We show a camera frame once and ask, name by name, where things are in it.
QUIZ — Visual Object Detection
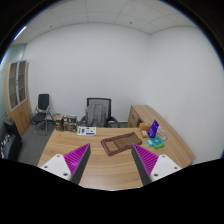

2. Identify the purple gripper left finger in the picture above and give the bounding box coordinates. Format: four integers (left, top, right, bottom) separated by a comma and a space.
41, 144, 91, 184

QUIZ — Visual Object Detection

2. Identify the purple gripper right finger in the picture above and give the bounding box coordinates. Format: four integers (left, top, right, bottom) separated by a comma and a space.
131, 144, 181, 185

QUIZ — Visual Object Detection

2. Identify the brown striped towel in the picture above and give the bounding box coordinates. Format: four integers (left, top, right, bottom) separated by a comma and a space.
101, 132, 142, 156

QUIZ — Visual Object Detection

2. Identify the green plastic box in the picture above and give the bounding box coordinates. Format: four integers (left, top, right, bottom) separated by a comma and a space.
151, 137, 165, 149

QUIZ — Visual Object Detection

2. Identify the blue small box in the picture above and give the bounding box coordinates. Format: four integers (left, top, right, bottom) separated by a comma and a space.
146, 139, 153, 146

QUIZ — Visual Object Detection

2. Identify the purple box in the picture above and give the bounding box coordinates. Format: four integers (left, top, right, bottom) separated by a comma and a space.
147, 120, 159, 138

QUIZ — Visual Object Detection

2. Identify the clear plastic bag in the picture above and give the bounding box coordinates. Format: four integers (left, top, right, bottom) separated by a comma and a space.
156, 127, 168, 141

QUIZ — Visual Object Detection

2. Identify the white sheet with coloured items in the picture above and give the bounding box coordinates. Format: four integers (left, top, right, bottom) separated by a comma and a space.
77, 126, 96, 135

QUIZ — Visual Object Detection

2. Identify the orange cardboard box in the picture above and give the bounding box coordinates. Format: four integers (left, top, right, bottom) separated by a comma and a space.
139, 123, 151, 131

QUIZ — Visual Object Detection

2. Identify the dark printed cardboard box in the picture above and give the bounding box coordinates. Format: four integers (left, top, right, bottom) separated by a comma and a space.
63, 115, 77, 132

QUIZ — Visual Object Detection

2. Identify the brown cardboard box left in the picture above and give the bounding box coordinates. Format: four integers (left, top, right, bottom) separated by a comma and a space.
54, 115, 64, 131

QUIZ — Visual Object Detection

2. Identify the wooden side credenza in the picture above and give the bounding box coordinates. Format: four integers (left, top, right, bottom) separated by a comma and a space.
127, 105, 162, 128

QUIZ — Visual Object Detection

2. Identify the grey backpack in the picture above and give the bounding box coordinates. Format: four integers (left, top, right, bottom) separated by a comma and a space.
85, 104, 107, 127

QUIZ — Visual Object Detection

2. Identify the black visitor chair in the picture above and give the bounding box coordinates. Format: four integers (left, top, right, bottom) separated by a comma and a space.
31, 93, 54, 136

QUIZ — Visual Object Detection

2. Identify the black mesh office chair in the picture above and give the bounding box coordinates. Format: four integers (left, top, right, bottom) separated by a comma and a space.
79, 98, 120, 127

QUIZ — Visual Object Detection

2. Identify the black sofa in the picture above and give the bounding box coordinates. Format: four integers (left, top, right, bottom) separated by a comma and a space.
0, 119, 23, 161

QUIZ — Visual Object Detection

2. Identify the wooden glass-door cabinet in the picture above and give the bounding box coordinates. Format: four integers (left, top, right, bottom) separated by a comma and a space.
4, 60, 31, 135

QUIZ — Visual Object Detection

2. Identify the ceiling light strip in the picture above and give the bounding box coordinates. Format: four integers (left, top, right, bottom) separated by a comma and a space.
13, 26, 27, 41

